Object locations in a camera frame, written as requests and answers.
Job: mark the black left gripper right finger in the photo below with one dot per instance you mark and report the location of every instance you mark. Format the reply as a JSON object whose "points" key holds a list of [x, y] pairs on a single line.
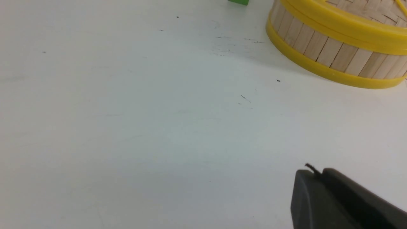
{"points": [[366, 208]]}

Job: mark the yellow woven bamboo steamer lid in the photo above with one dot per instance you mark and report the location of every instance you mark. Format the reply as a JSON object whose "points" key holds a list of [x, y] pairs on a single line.
{"points": [[348, 28]]}

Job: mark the bamboo steamer basket yellow rim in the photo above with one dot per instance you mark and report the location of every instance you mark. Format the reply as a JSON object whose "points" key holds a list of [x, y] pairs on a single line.
{"points": [[335, 60]]}

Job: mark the green block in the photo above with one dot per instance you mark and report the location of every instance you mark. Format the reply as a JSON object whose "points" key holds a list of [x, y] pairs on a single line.
{"points": [[241, 2]]}

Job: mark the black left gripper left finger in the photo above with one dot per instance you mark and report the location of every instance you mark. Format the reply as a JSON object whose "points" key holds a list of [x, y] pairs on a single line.
{"points": [[313, 206]]}

